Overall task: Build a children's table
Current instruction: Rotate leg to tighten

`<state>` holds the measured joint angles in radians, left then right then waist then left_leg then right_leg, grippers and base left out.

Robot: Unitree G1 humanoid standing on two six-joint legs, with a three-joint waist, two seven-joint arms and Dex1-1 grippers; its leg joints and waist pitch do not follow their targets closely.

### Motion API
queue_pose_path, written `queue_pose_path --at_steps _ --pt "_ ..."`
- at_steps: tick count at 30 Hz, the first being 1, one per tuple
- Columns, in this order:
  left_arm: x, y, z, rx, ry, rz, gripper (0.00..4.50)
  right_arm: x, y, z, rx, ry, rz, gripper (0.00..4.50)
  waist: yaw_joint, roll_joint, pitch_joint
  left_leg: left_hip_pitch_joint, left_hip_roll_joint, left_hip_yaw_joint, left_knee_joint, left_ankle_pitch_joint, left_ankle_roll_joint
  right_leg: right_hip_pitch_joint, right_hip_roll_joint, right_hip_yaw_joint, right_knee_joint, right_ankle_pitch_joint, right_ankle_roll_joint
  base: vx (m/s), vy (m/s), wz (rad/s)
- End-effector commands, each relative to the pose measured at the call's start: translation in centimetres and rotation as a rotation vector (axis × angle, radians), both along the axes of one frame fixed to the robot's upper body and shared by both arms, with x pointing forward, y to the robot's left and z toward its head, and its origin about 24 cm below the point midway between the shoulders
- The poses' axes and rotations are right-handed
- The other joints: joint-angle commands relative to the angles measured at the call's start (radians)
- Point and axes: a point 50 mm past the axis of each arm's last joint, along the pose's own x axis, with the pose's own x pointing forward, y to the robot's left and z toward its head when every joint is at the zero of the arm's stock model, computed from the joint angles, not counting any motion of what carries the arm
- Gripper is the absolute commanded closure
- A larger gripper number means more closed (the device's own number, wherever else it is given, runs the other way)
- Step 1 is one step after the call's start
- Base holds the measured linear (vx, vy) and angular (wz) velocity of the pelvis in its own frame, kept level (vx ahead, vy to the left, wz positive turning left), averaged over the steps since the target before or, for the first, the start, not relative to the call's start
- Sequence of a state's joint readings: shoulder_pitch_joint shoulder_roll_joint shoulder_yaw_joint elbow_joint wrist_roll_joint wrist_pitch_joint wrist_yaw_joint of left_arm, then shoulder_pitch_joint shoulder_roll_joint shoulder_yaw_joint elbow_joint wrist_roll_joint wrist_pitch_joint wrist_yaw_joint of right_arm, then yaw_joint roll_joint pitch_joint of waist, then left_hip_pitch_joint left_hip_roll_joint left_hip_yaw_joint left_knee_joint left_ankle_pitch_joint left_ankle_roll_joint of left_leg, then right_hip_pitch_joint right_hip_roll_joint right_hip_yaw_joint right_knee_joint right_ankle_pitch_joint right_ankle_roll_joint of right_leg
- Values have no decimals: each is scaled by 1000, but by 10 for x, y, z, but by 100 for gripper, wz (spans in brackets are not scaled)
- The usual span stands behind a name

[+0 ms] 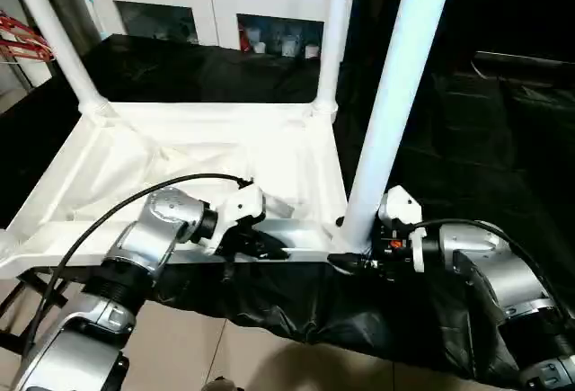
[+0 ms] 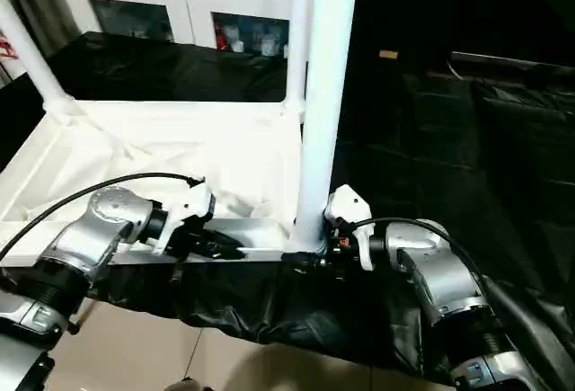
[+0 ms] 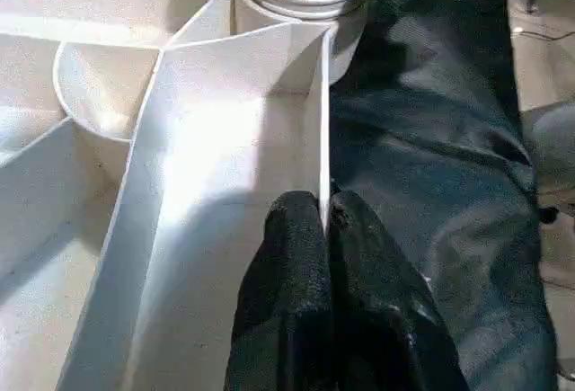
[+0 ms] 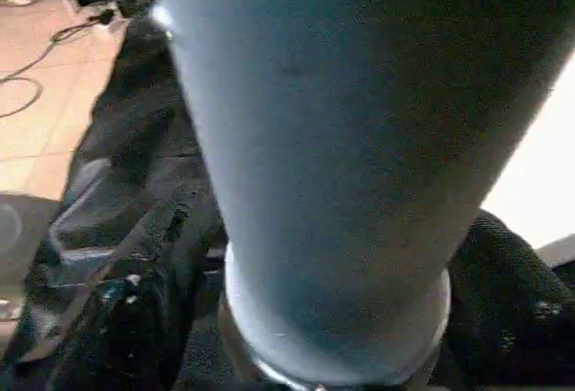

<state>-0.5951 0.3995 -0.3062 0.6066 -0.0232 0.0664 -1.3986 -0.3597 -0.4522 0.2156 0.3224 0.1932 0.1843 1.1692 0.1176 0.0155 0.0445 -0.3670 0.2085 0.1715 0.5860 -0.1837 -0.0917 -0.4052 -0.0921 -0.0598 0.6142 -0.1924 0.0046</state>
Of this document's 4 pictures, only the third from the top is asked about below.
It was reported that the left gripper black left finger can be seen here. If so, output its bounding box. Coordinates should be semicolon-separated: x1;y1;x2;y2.
230;190;337;391

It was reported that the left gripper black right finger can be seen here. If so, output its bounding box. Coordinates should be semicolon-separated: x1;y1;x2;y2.
326;191;471;391

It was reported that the white plastic table top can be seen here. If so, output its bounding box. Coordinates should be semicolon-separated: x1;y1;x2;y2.
0;0;374;391

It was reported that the black mat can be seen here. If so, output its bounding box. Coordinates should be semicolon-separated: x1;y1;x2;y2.
330;0;561;391

